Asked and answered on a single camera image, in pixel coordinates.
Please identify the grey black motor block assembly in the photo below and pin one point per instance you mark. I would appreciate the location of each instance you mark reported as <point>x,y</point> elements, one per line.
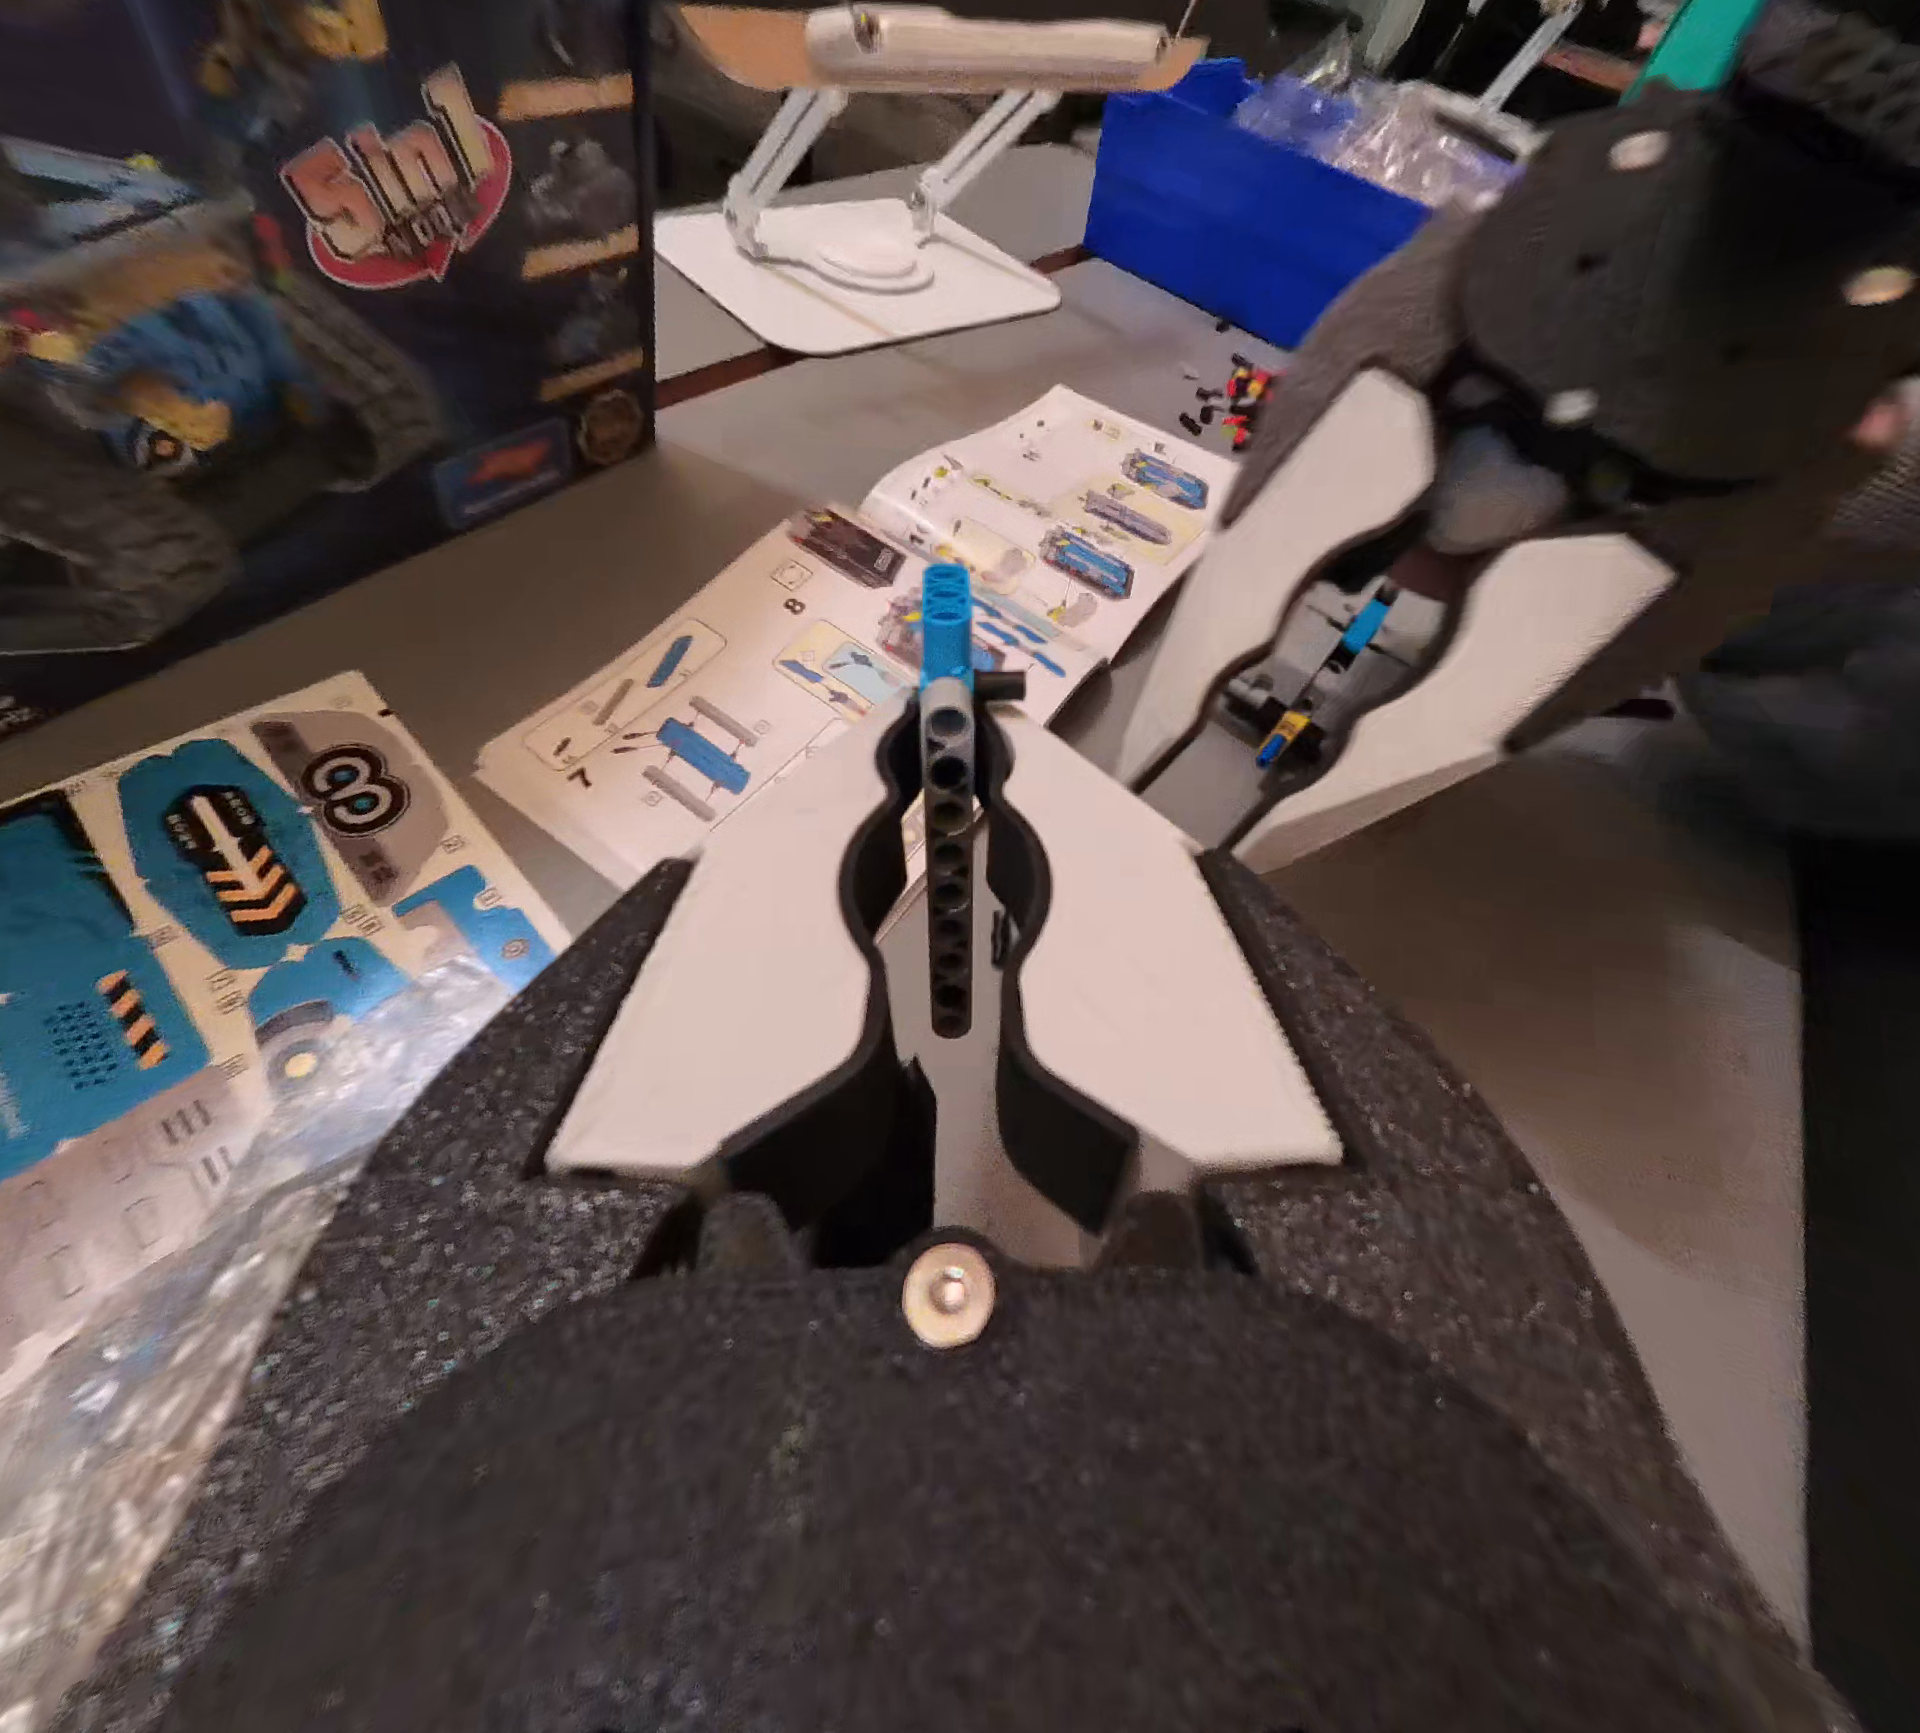
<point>1304,684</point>

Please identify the blue plastic bin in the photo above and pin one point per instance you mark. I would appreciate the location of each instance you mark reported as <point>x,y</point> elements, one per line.
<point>1215,218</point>

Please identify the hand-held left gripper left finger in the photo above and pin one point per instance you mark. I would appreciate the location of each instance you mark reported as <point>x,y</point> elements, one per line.
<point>721,1000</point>

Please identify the pile of small building pieces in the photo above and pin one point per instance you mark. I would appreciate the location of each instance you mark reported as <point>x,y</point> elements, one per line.
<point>1238,390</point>

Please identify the grey perforated building beam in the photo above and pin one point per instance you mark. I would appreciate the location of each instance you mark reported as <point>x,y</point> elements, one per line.
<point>948,701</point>

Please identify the white wooden-top laptop stand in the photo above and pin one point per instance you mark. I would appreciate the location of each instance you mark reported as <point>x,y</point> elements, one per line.
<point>870,292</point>

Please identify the clear bubble wrap bag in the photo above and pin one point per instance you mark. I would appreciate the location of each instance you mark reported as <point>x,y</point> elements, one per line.
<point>151,1387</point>

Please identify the blue sticker sheet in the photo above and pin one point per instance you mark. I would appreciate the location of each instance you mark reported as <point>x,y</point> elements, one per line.
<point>224,863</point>

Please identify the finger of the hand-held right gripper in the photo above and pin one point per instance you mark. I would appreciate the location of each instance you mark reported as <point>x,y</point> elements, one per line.
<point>1500,653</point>
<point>1275,534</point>

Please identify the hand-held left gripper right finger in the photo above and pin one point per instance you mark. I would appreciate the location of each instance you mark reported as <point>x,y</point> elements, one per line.
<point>1170,1000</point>

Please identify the blue perforated building beam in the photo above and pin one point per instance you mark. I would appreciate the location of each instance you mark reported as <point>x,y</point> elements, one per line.
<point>945,624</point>

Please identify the dark blue toy set box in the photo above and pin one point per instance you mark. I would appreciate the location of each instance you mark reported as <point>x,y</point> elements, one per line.
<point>375,413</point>

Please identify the grey desk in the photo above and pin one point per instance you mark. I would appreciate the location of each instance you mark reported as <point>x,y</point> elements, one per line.
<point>1500,984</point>

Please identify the open instruction booklet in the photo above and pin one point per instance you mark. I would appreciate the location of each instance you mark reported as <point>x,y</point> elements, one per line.
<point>721,713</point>

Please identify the black dotted mat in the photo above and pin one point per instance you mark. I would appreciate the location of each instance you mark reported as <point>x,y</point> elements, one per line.
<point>1861,1237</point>

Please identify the pile of clear plastic bags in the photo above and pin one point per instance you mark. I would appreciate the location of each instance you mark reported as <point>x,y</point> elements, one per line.
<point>1380,136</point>

